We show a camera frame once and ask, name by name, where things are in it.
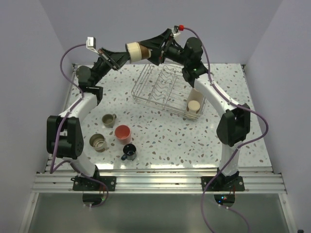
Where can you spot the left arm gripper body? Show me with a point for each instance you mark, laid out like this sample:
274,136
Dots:
105,57

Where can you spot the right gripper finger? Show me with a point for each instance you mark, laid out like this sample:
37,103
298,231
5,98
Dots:
155,57
158,43

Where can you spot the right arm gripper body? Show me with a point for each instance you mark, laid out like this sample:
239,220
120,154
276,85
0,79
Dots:
172,52

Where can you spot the white steel cup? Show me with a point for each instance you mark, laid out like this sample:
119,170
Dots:
137,52
98,142

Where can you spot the tall beige cup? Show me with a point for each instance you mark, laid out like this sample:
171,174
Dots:
195,95

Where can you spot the white steel cup cork base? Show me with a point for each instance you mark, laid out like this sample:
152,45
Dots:
193,107

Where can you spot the coral pink cup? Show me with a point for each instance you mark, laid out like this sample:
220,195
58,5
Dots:
123,134

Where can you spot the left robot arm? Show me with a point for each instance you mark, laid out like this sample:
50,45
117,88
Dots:
64,133

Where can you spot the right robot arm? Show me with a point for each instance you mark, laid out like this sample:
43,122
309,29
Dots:
234,123

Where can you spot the small olive metal mug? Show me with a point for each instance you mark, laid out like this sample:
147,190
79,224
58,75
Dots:
109,120

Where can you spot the black mug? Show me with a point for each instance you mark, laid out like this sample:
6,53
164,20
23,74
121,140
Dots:
129,152

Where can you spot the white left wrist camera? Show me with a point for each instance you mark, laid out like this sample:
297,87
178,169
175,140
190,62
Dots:
91,44

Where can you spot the wire dish rack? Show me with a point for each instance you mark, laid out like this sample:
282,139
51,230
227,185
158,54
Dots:
164,87

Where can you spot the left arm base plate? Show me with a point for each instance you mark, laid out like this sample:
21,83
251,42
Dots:
84,184

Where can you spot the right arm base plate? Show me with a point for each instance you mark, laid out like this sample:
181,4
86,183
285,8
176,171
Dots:
223,184

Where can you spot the aluminium rail frame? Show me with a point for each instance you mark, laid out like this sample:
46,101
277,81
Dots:
256,180

